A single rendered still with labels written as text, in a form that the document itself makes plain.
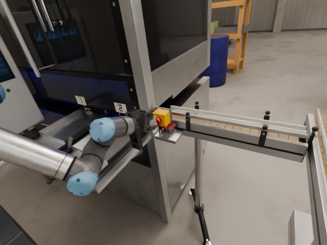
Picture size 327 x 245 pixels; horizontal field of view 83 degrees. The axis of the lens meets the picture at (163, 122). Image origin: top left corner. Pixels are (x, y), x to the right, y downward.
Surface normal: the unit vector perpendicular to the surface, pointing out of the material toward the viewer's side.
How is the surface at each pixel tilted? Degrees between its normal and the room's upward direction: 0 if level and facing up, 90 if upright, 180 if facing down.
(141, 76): 90
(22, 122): 90
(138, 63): 90
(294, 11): 90
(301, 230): 0
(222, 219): 0
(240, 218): 0
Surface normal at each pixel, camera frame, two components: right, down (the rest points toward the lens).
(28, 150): 0.48, -0.33
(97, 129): -0.49, 0.10
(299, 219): -0.11, -0.85
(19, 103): 0.89, 0.15
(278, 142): -0.49, 0.51
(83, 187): 0.05, 0.52
